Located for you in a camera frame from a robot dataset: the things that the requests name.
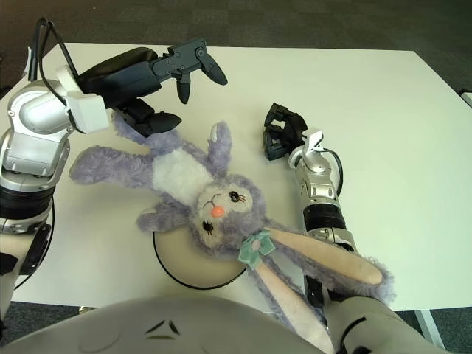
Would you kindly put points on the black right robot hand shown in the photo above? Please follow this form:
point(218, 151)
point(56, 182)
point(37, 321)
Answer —
point(289, 136)

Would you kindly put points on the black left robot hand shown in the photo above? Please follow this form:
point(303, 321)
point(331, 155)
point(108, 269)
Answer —
point(121, 79)

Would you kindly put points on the purple plush bunny doll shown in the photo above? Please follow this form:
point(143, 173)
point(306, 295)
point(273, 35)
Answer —
point(221, 206)

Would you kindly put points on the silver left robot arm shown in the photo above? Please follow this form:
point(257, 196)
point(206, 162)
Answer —
point(33, 121)

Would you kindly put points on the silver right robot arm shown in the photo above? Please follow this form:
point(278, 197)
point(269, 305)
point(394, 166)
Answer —
point(321, 191)

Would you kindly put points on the cream plate with black rim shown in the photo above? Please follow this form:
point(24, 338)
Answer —
point(191, 263)

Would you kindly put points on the grey robot torso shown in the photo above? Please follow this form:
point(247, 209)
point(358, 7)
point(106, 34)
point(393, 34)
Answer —
point(184, 328)

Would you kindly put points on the white table leg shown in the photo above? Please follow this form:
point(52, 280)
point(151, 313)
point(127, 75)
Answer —
point(429, 328)

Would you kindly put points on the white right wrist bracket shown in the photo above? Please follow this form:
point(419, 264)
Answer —
point(313, 142)

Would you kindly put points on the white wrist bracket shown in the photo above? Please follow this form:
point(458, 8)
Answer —
point(86, 110)
point(313, 142)

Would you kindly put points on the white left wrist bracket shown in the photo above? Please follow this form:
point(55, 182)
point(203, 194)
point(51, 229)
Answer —
point(86, 110)

